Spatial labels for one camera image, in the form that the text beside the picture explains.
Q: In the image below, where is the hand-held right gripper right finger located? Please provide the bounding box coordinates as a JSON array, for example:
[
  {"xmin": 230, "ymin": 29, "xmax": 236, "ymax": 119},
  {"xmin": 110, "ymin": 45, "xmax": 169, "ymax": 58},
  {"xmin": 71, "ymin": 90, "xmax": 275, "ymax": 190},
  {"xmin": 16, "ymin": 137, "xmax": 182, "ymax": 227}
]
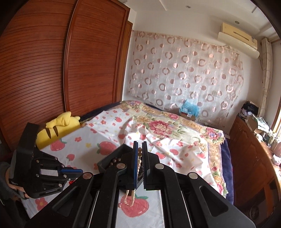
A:
[{"xmin": 142, "ymin": 141, "xmax": 257, "ymax": 228}]

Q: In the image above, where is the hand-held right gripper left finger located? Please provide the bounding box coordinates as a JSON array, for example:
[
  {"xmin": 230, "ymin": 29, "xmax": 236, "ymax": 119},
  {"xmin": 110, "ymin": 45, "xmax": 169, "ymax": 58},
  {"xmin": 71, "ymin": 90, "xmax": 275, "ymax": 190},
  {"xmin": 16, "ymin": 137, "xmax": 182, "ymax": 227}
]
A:
[{"xmin": 24, "ymin": 141, "xmax": 139, "ymax": 228}]

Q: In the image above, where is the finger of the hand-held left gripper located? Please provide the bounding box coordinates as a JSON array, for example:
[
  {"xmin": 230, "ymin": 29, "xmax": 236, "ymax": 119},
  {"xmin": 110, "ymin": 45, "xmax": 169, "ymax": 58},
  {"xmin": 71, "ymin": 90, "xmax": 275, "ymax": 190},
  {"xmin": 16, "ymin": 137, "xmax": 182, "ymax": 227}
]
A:
[{"xmin": 57, "ymin": 166, "xmax": 83, "ymax": 176}]

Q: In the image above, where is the white pearl necklace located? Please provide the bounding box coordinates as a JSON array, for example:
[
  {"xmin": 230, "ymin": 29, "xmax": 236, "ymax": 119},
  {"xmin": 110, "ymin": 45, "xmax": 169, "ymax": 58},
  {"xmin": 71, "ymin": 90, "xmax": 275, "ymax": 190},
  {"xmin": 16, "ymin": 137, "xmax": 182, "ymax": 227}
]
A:
[{"xmin": 119, "ymin": 148, "xmax": 143, "ymax": 208}]

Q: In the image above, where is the brown wooden bead bracelet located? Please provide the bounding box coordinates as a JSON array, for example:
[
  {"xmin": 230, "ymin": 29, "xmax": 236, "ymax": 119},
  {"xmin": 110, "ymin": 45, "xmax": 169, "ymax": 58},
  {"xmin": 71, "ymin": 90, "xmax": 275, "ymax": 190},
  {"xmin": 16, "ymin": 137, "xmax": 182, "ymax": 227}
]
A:
[{"xmin": 107, "ymin": 159, "xmax": 122, "ymax": 170}]

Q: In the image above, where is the black cardboard box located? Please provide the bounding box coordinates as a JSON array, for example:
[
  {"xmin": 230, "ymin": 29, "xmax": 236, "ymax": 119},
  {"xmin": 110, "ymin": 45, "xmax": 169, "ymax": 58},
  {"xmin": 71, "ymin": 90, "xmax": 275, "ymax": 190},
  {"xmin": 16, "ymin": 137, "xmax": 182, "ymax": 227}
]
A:
[{"xmin": 97, "ymin": 143, "xmax": 143, "ymax": 189}]

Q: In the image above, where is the person's left forearm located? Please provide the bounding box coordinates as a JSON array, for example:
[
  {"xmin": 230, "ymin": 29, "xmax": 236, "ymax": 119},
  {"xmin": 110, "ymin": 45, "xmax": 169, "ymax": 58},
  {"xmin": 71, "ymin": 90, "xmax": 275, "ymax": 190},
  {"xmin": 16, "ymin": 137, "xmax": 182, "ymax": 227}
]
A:
[{"xmin": 0, "ymin": 161, "xmax": 14, "ymax": 200}]

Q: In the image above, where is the person's left hand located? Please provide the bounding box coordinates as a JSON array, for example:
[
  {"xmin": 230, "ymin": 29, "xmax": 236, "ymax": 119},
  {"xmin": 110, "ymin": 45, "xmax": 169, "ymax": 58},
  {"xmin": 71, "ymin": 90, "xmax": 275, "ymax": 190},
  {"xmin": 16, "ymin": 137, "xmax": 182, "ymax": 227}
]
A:
[{"xmin": 6, "ymin": 169, "xmax": 30, "ymax": 200}]

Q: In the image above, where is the strawberry print cloth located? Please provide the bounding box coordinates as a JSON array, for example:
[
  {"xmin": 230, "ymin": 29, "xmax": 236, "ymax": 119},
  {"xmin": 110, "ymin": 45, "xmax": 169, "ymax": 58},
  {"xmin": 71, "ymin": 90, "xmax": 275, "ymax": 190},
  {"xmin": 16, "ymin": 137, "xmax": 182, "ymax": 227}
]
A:
[{"xmin": 22, "ymin": 108, "xmax": 220, "ymax": 228}]

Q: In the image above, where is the floral blanket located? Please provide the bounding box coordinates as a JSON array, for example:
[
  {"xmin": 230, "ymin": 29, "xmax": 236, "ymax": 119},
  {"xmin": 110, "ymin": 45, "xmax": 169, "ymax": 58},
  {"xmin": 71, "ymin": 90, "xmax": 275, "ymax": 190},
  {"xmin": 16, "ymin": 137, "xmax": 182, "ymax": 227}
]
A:
[{"xmin": 114, "ymin": 100, "xmax": 229, "ymax": 196}]

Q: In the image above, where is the yellow plush toy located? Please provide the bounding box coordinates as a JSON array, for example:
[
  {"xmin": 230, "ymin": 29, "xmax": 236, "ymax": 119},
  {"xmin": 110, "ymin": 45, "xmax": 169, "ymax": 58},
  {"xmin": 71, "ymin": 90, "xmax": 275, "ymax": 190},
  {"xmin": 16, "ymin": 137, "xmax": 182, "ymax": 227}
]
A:
[{"xmin": 36, "ymin": 111, "xmax": 81, "ymax": 150}]

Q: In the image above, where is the small cardboard box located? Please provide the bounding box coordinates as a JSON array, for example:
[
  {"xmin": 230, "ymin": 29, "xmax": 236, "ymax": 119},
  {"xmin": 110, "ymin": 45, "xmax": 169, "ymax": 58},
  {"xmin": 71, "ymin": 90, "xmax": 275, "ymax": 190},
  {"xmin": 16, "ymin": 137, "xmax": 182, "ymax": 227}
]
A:
[{"xmin": 179, "ymin": 111, "xmax": 196, "ymax": 121}]

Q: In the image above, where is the blue bubble wrap bag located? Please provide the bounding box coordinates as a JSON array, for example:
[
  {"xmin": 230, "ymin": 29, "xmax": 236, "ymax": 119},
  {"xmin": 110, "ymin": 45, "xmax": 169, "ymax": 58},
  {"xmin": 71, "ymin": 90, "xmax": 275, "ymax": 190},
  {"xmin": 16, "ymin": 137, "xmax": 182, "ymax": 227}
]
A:
[{"xmin": 179, "ymin": 100, "xmax": 200, "ymax": 117}]

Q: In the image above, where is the dark blue bed sheet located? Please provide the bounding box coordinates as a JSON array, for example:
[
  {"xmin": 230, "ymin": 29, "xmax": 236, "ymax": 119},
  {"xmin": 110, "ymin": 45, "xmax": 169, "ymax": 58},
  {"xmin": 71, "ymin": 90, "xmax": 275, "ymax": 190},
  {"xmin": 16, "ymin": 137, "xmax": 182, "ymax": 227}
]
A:
[{"xmin": 220, "ymin": 139, "xmax": 234, "ymax": 200}]

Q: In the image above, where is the brown wooden wardrobe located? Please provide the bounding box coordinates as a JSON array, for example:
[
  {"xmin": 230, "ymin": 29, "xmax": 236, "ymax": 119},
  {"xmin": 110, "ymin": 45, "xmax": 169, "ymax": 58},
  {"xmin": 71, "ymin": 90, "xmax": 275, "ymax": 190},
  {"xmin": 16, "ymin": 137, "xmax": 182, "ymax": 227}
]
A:
[{"xmin": 0, "ymin": 0, "xmax": 133, "ymax": 152}]

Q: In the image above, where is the circle patterned sheer curtain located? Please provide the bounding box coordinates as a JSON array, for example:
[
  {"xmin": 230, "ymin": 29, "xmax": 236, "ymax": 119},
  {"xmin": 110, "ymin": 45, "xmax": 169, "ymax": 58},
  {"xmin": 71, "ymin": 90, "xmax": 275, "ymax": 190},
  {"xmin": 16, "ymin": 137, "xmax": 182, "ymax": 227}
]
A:
[{"xmin": 128, "ymin": 31, "xmax": 245, "ymax": 127}]

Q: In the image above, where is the long wooden cabinet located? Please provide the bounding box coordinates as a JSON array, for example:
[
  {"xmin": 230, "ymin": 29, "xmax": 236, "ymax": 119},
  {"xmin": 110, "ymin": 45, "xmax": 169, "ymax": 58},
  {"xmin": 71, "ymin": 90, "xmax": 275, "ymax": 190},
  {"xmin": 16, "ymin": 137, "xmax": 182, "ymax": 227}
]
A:
[{"xmin": 228, "ymin": 114, "xmax": 281, "ymax": 211}]

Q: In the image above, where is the pile of dark clothes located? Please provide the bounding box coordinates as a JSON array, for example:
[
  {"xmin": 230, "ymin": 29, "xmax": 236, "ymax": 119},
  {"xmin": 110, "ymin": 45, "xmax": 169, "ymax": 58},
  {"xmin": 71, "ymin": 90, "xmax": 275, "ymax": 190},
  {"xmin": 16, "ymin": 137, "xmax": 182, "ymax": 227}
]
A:
[{"xmin": 241, "ymin": 101, "xmax": 260, "ymax": 120}]

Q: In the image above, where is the wooden framed window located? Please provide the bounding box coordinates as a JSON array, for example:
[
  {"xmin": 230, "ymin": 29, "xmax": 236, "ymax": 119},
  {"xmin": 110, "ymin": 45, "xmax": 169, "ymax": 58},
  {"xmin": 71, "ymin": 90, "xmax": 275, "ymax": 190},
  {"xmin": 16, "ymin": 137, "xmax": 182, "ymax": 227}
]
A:
[{"xmin": 271, "ymin": 103, "xmax": 281, "ymax": 137}]

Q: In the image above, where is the patterned window curtain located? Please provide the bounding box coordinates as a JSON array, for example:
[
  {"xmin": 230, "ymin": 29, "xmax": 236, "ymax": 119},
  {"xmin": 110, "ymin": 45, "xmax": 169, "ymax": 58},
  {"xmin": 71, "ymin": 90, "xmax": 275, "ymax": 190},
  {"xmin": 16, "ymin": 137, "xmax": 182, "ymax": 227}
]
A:
[{"xmin": 258, "ymin": 38, "xmax": 274, "ymax": 115}]

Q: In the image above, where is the white air conditioner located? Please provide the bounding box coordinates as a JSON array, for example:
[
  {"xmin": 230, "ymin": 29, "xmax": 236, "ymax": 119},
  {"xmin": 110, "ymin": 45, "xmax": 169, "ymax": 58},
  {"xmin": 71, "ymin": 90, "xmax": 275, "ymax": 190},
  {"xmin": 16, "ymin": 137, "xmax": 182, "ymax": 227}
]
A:
[{"xmin": 217, "ymin": 22, "xmax": 260, "ymax": 59}]

